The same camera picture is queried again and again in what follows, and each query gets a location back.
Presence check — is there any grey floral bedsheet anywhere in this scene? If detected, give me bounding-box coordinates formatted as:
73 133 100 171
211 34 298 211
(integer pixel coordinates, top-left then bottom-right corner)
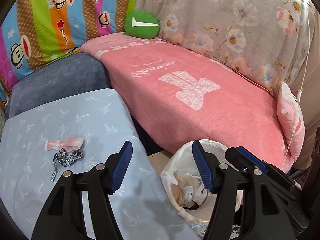
135 0 319 94

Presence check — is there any colourful monkey print pillow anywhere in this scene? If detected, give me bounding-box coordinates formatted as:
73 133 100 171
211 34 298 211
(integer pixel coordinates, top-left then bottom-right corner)
1 0 134 106

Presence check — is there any pink white small pillow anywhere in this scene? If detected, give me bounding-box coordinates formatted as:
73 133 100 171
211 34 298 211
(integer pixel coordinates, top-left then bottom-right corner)
277 82 305 161

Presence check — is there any white cloth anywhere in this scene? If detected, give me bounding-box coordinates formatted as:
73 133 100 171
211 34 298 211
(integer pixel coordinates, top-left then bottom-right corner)
183 176 208 207

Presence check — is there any black white patterned cloth strip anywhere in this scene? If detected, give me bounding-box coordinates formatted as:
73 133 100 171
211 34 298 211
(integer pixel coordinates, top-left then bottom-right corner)
50 149 84 183

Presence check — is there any blue-grey velvet pillow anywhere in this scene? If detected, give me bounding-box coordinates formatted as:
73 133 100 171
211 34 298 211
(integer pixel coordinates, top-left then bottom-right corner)
5 53 111 118

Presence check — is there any green round plush cushion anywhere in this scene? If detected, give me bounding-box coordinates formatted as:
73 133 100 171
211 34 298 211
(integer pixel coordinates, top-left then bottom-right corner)
124 11 160 40

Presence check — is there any pink bow print blanket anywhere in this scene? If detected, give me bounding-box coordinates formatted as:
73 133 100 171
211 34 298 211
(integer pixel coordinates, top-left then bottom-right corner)
81 33 294 172

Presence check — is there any beige mesh tulle cloth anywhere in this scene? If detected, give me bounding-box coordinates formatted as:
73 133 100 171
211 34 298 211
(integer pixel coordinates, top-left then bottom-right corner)
171 171 195 208

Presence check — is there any white lined trash bin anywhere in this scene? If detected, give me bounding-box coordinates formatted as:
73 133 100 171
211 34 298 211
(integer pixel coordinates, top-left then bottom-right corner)
159 139 245 227

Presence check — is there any pink striped cloth scrap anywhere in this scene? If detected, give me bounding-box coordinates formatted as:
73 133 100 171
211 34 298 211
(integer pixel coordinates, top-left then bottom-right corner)
44 138 84 152

